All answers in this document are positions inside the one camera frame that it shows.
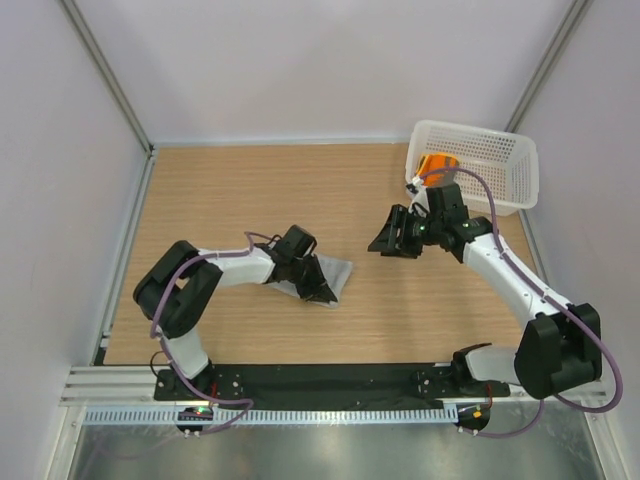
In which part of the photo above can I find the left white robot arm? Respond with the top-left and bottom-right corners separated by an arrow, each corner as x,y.
133,225 -> 353,400

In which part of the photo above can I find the aluminium frame post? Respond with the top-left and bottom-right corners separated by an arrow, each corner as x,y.
504,0 -> 594,133
58,0 -> 154,157

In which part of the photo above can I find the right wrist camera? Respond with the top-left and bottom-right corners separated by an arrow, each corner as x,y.
408,188 -> 429,217

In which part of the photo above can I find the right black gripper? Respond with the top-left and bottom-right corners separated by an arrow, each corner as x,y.
368,204 -> 443,260

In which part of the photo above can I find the grey cloth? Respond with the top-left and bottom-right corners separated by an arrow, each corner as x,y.
267,254 -> 353,308

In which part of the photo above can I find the left aluminium frame post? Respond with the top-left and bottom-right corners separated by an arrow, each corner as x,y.
58,0 -> 154,157

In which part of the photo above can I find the right aluminium frame post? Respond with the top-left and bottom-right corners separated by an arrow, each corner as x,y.
504,0 -> 594,133

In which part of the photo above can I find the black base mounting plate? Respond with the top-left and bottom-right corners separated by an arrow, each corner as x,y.
154,362 -> 511,412

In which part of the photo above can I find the white perforated plastic basket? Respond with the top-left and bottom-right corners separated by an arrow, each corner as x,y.
405,120 -> 539,216

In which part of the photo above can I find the orange grey giraffe towel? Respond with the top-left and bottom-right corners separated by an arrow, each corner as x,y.
415,153 -> 459,187

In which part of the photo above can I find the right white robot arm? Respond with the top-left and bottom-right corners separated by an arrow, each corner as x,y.
368,184 -> 602,399

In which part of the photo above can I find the white slotted cable duct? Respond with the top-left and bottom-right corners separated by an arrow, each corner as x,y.
83,404 -> 458,428

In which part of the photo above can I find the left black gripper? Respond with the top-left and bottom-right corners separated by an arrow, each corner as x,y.
287,254 -> 337,304

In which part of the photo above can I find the aluminium rail front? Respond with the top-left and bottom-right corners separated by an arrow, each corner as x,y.
59,359 -> 608,407

